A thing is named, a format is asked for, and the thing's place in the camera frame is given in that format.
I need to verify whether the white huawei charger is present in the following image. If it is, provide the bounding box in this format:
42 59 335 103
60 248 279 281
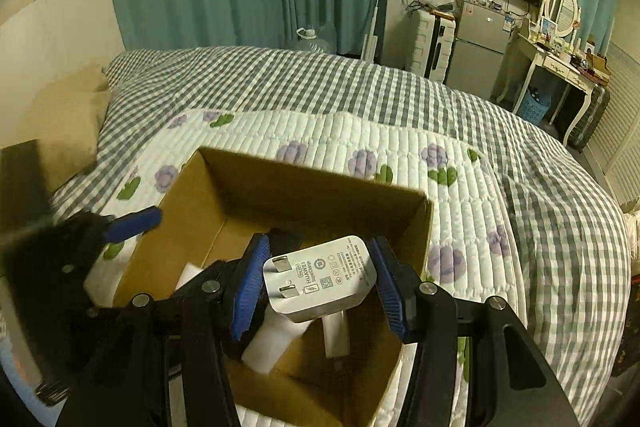
262 235 376 323

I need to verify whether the white bottle in box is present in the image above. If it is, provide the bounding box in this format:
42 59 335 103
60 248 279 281
241 306 311 375

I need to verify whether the white floral quilt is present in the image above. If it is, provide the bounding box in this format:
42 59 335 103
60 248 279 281
85 109 527 426

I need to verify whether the beige pillow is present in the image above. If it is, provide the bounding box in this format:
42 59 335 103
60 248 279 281
9 64 111 193

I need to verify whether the brown cardboard box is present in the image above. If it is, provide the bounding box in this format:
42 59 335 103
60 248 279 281
114 147 432 426

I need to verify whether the white wardrobe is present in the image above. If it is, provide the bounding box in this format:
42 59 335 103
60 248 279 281
585 0 640 204

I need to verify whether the clear water jug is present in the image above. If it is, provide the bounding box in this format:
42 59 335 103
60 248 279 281
292 26 336 54

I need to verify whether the blue laundry basket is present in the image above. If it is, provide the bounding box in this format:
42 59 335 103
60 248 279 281
516 88 551 126

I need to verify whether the white stick vacuum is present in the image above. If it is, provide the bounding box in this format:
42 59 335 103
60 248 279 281
360 0 380 63

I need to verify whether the white dressing table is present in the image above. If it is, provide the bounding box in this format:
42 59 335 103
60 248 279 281
496 32 605 147

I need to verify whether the white suitcase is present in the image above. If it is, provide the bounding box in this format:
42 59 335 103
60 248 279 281
405 10 456 83

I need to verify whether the small grey fridge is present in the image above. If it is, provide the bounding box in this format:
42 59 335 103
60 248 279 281
445 1 513 100

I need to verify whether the white oval vanity mirror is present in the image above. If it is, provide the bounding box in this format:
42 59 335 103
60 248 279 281
541 0 582 38

